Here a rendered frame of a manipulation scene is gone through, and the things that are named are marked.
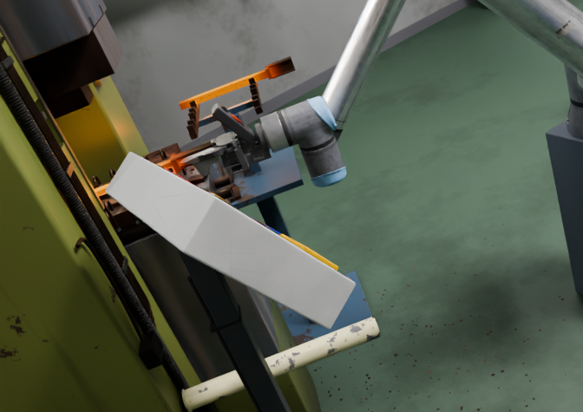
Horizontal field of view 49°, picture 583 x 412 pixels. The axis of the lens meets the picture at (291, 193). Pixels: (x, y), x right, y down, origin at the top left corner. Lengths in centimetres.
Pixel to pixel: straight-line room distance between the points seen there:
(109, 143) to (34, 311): 68
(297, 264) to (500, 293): 156
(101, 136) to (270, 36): 301
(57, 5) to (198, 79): 324
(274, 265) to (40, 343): 57
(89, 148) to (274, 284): 104
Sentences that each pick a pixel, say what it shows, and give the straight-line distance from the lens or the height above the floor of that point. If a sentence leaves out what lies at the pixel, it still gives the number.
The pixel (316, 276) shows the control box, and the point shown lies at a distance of 92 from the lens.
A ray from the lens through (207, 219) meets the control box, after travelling 81.
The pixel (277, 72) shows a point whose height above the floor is 93.
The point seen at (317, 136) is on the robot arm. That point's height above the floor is 94.
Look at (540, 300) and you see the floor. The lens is 233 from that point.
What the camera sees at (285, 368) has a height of 62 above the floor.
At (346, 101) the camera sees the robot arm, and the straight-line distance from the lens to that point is 166.
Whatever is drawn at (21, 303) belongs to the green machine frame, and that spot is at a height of 102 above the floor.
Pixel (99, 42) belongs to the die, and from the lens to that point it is 138.
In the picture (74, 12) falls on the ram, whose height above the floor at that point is 141.
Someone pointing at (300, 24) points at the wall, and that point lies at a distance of 480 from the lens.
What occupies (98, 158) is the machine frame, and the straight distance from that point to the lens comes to 183.
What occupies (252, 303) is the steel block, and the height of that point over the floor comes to 65.
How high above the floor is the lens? 152
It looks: 26 degrees down
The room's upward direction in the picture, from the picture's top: 22 degrees counter-clockwise
